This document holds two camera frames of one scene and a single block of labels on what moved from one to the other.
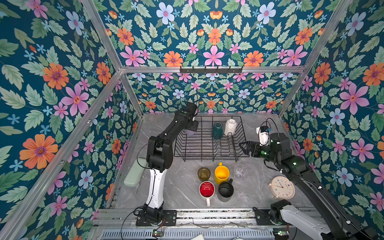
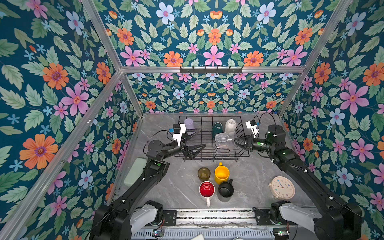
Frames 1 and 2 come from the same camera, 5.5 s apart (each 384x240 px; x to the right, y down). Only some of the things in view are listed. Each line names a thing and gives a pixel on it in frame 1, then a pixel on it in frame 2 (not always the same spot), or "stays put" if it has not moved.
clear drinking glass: (240, 171) -> (226, 140)
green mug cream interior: (217, 130) stays put
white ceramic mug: (230, 127) stays put
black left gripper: (194, 126) -> (187, 151)
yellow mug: (221, 173) stays put
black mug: (226, 189) stays put
